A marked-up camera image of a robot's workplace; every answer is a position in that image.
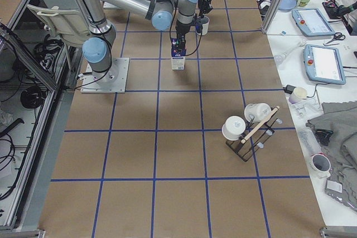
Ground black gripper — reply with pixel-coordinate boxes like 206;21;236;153
197;0;213;23
175;20;192;50

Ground blue white milk carton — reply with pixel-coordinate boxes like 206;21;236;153
170;38;186;70

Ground white cup on rack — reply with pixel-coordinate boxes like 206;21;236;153
244;103;272;123
221;116;246;141

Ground paper cup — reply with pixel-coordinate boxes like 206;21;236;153
288;87;307;104

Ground blue plate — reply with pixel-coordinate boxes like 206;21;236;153
278;0;297;12

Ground teach pendant upper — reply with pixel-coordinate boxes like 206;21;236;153
291;8;335;37

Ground teach pendant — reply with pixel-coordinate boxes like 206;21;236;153
303;45;346;85
291;8;335;37

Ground black mug rack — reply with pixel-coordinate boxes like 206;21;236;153
225;106;282;162

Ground teach pendant lower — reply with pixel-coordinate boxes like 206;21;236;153
303;45;346;85

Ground black scissors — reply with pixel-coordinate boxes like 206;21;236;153
324;32;346;46

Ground grey cloth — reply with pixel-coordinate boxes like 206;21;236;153
306;101;356;211

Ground red rimmed white mug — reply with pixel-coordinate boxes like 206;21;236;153
307;153;331;179

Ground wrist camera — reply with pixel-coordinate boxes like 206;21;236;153
194;17;203;35

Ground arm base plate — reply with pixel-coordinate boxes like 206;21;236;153
80;57;130;94

